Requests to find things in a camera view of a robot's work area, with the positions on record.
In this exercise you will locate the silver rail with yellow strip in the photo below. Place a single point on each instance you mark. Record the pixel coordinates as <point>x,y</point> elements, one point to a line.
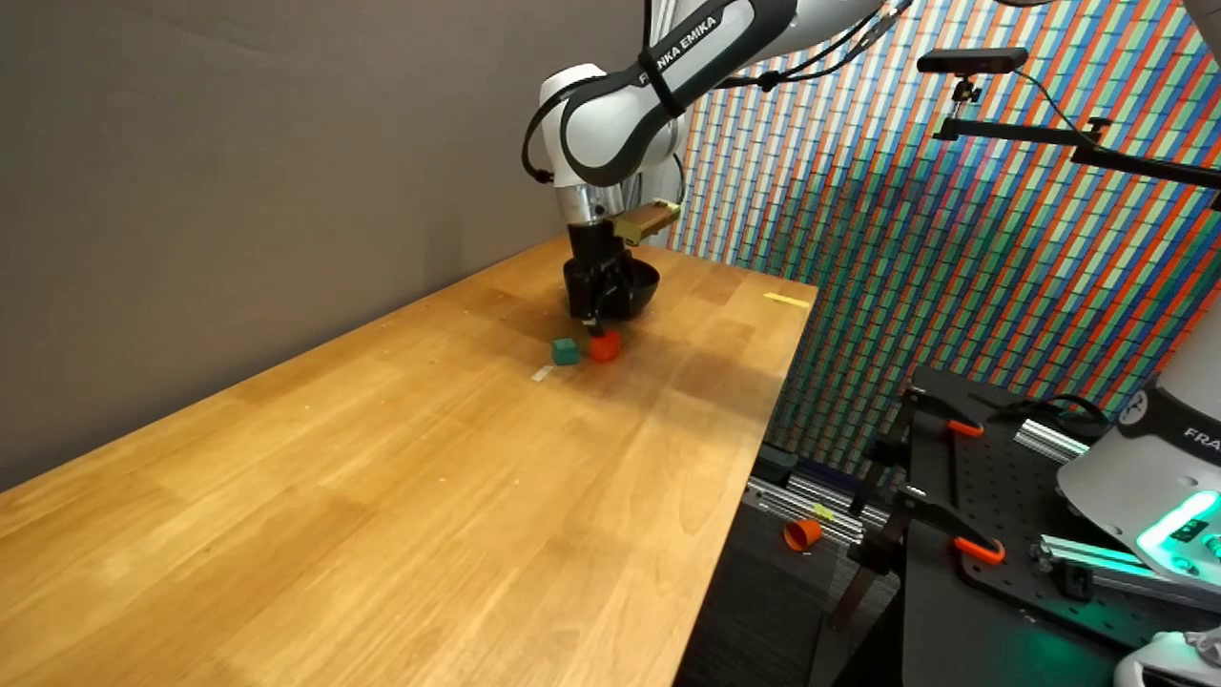
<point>815,505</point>

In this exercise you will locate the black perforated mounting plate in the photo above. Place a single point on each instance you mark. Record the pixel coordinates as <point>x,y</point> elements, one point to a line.
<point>979,611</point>

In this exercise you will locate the beige wrist camera box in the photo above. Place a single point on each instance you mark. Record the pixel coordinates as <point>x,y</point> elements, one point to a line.
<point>645,224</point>

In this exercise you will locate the green block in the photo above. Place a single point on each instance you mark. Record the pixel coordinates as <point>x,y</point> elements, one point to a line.
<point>567,353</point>

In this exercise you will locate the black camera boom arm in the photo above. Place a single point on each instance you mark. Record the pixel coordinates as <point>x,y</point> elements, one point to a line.
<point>1080,143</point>

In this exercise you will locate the long aluminium rail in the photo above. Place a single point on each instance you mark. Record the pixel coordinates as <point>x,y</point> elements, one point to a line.
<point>1109,564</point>

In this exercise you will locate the black camera on stand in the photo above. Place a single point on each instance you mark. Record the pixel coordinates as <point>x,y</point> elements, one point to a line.
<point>969,59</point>

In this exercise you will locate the black bowl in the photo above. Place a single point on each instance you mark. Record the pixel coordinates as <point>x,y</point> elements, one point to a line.
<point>640,290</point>

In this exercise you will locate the orange clamp knob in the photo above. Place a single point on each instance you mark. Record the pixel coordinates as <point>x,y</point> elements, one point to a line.
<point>804,533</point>

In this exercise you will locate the orange block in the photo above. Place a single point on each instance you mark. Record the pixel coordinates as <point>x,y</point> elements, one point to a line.
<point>605,350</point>

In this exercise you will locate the black equipment cart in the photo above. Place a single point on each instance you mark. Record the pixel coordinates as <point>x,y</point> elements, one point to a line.
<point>776,611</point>

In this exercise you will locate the white robot base green light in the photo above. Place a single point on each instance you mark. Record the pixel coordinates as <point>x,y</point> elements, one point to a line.
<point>1146,480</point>

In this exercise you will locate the small white tape piece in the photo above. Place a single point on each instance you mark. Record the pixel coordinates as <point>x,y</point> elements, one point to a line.
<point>542,372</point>

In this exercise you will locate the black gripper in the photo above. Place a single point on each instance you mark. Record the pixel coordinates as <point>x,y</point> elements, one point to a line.
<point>594,248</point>

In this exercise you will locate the short aluminium rail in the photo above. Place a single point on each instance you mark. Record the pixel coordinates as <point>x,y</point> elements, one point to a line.
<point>1053,440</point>

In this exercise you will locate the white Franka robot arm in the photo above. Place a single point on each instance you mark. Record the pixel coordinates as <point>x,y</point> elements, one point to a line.
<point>612,120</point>

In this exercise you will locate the yellow tape mark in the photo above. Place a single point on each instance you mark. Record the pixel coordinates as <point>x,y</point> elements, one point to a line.
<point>786,299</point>

